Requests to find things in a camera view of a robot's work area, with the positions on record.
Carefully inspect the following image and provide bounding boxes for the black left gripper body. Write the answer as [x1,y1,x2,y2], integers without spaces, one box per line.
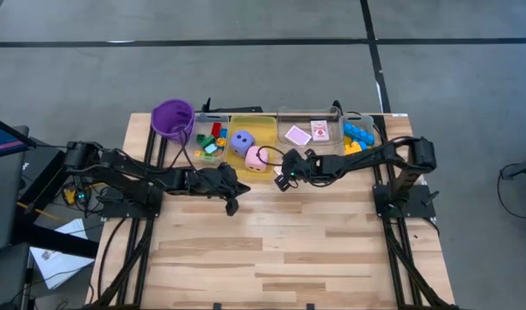
[187,162,240,200]

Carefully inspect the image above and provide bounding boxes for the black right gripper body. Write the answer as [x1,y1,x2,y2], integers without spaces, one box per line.
[282,148,332,189]

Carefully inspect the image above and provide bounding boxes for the pink playing card box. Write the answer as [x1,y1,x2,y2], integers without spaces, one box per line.
[284,125,313,147]

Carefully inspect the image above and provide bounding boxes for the pink foam die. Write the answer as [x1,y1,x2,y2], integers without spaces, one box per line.
[244,146,270,173]

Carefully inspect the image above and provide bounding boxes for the pink playing card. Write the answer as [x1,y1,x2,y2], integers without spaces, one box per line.
[309,120,331,143]

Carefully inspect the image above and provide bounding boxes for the purple foam die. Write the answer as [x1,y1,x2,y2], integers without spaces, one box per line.
[229,130,257,158]

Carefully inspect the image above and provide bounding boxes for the large blue toy block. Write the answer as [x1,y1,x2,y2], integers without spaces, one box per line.
[343,122,375,146]

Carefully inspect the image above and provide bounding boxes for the yellow translucent plastic bin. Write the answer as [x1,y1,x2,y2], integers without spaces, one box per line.
[224,114,279,181]

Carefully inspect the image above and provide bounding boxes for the large clear plastic bin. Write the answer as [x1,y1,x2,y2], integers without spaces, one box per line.
[276,105,345,155]

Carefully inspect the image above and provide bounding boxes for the small clear plastic bin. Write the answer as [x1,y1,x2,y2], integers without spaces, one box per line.
[187,112,232,164]

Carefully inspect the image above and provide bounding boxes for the purple plastic bucket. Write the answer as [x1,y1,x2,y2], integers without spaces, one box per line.
[150,98,196,143]

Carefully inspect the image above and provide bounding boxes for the grey plastic bin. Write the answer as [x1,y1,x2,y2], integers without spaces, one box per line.
[338,113,380,158]

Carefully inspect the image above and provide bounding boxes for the white paper sheets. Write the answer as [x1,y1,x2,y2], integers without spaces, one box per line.
[29,218,96,290]

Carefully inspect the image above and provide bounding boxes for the computer monitor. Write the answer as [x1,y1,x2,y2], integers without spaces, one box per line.
[0,113,36,161]

